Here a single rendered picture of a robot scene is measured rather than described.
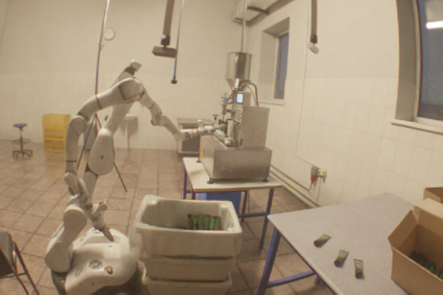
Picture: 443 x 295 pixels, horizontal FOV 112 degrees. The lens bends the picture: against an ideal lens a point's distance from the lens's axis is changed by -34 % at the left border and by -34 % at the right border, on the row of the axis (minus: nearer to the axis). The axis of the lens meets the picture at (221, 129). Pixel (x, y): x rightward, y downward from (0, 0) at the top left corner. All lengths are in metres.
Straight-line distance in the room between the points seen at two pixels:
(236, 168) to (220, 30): 4.55
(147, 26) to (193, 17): 1.15
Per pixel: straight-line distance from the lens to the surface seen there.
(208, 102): 5.59
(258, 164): 1.83
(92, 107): 1.09
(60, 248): 1.63
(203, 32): 5.76
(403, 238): 0.97
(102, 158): 1.29
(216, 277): 1.60
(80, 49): 5.96
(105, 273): 1.53
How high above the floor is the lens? 1.42
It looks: 8 degrees down
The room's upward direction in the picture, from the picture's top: 5 degrees clockwise
